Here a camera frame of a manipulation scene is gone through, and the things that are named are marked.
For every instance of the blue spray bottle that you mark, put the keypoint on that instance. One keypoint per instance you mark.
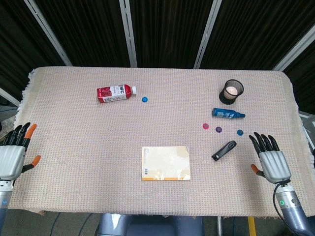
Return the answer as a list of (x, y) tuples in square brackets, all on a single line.
[(227, 113)]

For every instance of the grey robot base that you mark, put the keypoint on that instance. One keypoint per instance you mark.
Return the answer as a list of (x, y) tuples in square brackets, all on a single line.
[(147, 225)]

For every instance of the beige woven tablecloth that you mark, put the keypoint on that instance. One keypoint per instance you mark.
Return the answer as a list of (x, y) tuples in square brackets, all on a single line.
[(98, 147)]

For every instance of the black marker device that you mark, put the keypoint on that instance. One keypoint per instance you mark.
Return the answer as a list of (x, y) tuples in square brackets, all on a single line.
[(224, 150)]

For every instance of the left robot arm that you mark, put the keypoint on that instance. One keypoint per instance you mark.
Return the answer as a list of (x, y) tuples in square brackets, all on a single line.
[(4, 199)]

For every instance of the black mesh pen cup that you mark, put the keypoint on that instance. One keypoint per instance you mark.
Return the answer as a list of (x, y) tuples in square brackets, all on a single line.
[(231, 94)]

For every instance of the blue round chip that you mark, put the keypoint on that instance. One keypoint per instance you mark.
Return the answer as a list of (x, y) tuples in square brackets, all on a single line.
[(240, 132), (145, 99)]

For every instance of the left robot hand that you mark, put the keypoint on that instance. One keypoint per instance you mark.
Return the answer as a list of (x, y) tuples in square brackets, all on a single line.
[(9, 159)]

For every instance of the cream yellow booklet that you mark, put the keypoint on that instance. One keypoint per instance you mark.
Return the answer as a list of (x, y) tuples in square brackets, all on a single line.
[(166, 163)]

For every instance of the pink round chip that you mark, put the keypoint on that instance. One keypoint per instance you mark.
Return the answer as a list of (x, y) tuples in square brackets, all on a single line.
[(205, 126)]

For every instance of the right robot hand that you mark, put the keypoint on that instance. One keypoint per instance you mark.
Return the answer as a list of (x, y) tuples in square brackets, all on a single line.
[(273, 163)]

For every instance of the purple round chip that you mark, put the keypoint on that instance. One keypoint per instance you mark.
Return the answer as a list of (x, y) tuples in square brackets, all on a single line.
[(218, 129)]

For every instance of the red juice bottle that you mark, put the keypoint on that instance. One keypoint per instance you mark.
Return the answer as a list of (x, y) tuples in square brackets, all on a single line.
[(115, 93)]

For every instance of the black folding screen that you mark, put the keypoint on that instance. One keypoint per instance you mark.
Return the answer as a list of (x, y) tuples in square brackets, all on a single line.
[(167, 32)]

